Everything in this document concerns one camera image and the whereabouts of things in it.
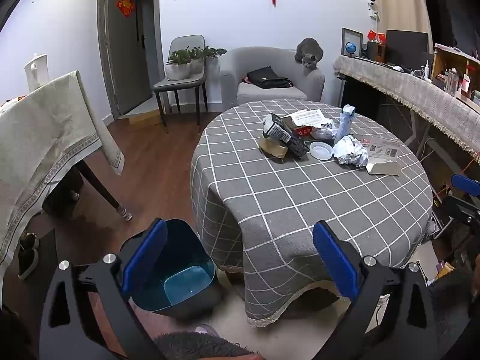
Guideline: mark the cardboard box with red label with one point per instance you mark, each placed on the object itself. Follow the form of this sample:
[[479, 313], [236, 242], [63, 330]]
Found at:
[[300, 132]]

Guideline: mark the dark wooden table leg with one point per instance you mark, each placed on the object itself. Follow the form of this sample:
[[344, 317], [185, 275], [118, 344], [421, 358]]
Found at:
[[101, 187]]

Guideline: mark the grey door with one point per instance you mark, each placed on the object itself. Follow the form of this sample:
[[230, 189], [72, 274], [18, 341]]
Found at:
[[127, 63]]

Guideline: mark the grey plastic wrapper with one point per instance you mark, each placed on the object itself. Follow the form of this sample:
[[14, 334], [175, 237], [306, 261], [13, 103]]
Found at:
[[324, 131]]

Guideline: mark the white security camera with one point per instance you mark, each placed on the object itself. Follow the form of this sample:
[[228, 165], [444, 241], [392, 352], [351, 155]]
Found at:
[[372, 3]]

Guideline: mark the beige curtain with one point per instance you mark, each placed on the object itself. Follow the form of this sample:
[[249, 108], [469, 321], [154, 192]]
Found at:
[[401, 3]]

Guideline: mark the framed picture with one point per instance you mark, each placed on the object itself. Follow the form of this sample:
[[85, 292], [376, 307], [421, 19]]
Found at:
[[352, 35]]

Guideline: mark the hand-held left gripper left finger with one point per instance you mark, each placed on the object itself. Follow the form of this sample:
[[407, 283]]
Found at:
[[144, 258]]

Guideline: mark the white kettle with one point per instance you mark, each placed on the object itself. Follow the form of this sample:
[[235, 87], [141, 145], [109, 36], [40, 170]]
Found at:
[[35, 71]]

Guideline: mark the printed white cards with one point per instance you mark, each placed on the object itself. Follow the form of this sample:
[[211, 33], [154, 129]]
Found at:
[[386, 150]]

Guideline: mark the grey armchair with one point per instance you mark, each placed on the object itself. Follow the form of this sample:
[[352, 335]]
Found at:
[[258, 92]]

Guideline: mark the white printed paper sheet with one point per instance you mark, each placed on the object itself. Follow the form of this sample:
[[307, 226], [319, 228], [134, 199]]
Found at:
[[307, 117]]

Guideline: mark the blue plastic bin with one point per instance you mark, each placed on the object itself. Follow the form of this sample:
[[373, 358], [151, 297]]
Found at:
[[187, 247]]

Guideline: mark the small blue globe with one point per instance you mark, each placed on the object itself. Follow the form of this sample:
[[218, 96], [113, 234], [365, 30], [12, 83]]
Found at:
[[350, 48]]

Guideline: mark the long counter with lace cloth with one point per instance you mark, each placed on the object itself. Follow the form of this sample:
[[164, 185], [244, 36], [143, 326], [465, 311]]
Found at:
[[412, 90]]

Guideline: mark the dark slip-on shoe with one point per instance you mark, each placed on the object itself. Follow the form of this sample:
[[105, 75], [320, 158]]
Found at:
[[29, 240], [27, 264]]

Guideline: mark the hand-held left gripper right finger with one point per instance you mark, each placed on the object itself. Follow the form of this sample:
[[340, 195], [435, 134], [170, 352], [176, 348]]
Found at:
[[335, 260]]

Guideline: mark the wooden door step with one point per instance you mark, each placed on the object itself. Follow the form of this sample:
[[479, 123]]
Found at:
[[144, 118]]

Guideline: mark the brown paper bag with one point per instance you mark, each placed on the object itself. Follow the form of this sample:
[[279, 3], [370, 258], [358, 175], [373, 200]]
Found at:
[[272, 150]]

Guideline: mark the crumpled white foil wrapper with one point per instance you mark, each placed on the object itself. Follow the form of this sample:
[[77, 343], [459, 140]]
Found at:
[[350, 152]]

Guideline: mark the open cardboard box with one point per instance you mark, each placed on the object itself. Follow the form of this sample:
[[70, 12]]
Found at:
[[450, 60]]

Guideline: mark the white plastic lid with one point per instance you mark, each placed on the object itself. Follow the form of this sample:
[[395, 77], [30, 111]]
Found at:
[[321, 150]]

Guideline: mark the grey dining chair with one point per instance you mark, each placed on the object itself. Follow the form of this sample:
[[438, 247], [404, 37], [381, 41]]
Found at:
[[176, 83]]

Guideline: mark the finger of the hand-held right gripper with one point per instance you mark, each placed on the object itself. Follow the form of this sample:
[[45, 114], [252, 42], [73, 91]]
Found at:
[[465, 184]]

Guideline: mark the black handbag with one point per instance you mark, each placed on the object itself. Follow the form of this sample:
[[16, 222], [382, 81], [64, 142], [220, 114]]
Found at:
[[268, 77]]

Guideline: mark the table with cream cloth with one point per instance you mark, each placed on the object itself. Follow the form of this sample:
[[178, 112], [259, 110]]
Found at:
[[45, 138]]

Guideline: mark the round table, grey checked cloth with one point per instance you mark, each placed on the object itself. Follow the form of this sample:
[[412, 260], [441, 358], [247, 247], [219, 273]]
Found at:
[[318, 202]]

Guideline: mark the red diamond door decoration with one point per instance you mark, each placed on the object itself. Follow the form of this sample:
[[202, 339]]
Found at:
[[125, 6]]

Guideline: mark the black monitor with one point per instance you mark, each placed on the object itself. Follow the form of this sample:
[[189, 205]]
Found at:
[[407, 47]]

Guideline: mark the black snack bag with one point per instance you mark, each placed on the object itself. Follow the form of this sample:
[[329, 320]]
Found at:
[[285, 135]]

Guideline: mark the red desk ornament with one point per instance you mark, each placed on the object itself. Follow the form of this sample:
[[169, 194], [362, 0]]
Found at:
[[377, 36]]

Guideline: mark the grey cat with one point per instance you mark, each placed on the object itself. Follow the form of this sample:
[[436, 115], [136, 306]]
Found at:
[[309, 50]]

